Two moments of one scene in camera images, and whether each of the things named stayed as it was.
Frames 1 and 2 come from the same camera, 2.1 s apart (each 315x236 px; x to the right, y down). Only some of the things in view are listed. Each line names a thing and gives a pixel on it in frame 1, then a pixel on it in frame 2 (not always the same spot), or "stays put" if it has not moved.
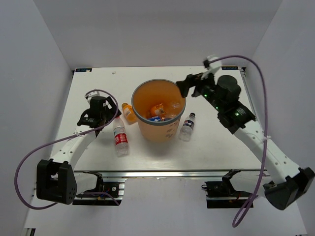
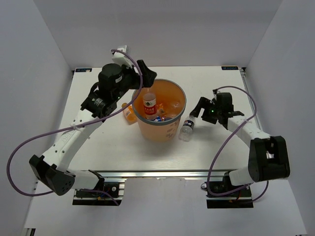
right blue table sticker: (230, 68) stays put
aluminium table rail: (175, 173) stays put
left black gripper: (112, 111) to (148, 74)
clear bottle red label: (120, 138) to (150, 105)
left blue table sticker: (83, 70) stays put
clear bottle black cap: (186, 132) stays put
